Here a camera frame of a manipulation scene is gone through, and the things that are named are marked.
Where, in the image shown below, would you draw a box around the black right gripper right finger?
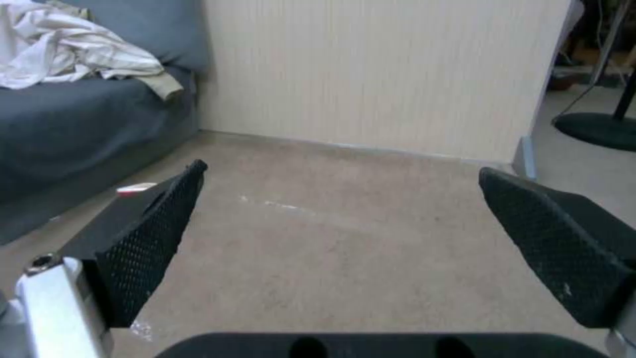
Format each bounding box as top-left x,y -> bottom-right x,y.
478,167 -> 636,358

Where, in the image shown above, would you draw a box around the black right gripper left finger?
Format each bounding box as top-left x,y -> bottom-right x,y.
0,159 -> 209,358

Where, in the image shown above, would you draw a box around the black round floor stand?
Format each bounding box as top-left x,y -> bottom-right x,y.
553,0 -> 636,152

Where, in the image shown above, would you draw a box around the small red and white box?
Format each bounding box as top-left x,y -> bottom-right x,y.
116,182 -> 158,197

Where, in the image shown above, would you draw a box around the grey-blue fabric sofa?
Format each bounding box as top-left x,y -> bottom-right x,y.
0,0 -> 212,245

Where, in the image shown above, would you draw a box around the crumpled white cloth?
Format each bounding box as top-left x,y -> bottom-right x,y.
0,0 -> 184,100

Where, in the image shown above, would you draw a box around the cream ribbed partition panel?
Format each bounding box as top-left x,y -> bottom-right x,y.
197,0 -> 583,166

